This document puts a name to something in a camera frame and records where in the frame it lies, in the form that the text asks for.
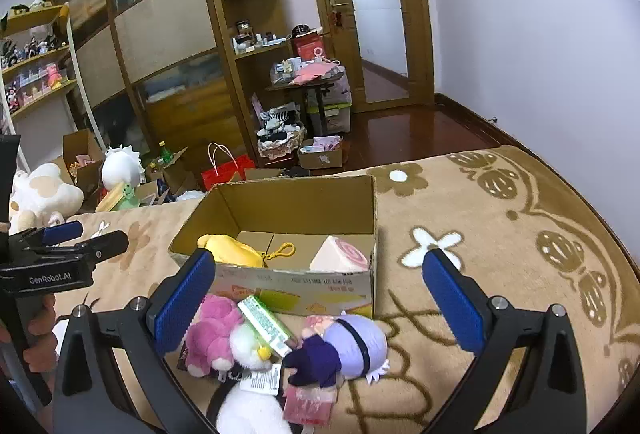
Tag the pink bear plush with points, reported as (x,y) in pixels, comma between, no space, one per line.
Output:
(212,334)

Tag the purple-haired plush doll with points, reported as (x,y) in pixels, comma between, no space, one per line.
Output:
(350,344)

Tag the red paper bag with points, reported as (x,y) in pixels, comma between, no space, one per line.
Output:
(227,174)

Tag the printed cardboard box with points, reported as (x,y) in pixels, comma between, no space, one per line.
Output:
(290,204)

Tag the clear storage bin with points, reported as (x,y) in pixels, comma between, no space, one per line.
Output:
(335,113)

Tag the wooden door with glass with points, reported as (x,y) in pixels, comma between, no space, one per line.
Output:
(420,13)

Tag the wooden wardrobe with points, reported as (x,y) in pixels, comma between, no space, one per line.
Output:
(150,38)

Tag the red box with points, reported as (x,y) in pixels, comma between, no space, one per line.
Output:
(310,46)

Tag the pink swirl roll plush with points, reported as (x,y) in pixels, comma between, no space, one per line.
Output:
(335,256)

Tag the paper hang tag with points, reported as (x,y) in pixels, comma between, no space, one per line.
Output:
(260,380)

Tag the cardboard box with bottles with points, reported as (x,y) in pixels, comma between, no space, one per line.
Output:
(175,174)

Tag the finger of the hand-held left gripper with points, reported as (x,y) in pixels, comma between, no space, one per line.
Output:
(107,244)
(62,232)

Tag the person's left hand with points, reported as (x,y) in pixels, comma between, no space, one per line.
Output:
(42,321)

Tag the brown flower blanket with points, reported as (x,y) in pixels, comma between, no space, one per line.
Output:
(500,239)

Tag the basket with zebra plush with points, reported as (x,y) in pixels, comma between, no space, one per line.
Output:
(280,138)

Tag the open cardboard box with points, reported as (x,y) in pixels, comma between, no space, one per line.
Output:
(80,146)

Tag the pink cloth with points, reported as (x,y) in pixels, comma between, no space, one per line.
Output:
(307,406)

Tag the green packet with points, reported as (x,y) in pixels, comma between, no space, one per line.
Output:
(262,321)

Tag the green frog toy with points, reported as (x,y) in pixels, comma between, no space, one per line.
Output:
(122,196)

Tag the small cluttered table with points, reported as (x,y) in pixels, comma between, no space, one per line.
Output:
(305,86)

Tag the flat cardboard piece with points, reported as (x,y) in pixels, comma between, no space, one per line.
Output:
(262,175)

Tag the white fluffy duck plush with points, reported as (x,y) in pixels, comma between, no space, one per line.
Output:
(247,344)

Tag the white-haired plush head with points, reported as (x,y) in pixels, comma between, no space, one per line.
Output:
(120,166)

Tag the white cow plush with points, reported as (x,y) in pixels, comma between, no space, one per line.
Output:
(45,194)

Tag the white plush toy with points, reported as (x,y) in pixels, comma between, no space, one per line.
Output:
(250,414)

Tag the small cardboard box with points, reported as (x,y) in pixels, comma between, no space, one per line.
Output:
(320,158)

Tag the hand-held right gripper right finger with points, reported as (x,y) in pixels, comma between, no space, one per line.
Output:
(452,304)

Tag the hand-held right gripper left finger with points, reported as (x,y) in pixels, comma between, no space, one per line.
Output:
(182,304)

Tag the white fluffy item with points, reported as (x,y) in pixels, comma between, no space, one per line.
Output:
(190,195)

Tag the wall shelf with figurines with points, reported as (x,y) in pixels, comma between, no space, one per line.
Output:
(35,58)

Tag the white curved pole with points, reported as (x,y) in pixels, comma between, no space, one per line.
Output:
(80,78)

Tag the green bottle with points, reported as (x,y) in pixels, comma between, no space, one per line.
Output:
(165,153)

